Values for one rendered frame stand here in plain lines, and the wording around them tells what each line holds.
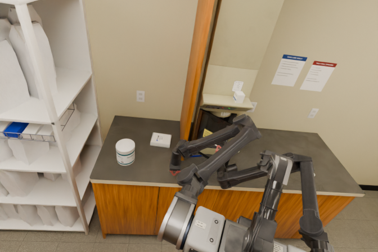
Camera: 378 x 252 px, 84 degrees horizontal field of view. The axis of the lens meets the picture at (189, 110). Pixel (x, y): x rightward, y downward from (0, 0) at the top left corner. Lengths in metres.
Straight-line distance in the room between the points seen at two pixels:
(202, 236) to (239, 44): 0.98
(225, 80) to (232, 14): 0.39
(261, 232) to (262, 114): 1.57
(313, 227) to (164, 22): 1.45
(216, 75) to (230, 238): 0.90
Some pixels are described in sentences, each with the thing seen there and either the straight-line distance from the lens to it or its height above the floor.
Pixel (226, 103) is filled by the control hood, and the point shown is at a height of 1.51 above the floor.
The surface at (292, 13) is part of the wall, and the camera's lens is 1.83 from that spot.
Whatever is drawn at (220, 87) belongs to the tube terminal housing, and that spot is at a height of 1.56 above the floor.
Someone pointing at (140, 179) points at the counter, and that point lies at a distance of 1.55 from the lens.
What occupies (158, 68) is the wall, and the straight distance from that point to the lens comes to 1.78.
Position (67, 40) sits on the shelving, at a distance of 1.88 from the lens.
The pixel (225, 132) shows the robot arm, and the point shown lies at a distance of 1.06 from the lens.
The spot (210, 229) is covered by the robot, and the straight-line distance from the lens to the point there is 0.76.
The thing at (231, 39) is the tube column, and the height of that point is 1.87.
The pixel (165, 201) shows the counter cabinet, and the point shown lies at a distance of 1.78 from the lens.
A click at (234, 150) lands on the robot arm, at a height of 1.56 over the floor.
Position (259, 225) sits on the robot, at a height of 1.62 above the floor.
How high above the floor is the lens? 2.20
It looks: 35 degrees down
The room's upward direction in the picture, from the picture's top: 10 degrees clockwise
